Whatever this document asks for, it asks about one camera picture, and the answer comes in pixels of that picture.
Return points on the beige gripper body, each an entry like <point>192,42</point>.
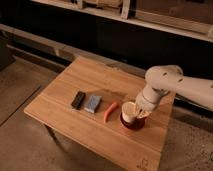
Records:
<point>148,100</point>

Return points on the white ceramic cup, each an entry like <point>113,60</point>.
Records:
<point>131,111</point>

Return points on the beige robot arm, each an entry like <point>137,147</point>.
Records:
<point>160,80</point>

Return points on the red ceramic bowl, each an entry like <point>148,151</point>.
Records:
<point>135,125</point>

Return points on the orange carrot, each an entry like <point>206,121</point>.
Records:
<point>109,110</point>

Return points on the blue sponge block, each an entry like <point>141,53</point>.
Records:
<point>92,103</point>

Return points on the wooden table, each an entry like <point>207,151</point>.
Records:
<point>134,150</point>

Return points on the black rectangular block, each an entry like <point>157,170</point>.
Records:
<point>76,103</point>

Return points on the white wall shelf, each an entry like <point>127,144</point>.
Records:
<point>183,27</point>

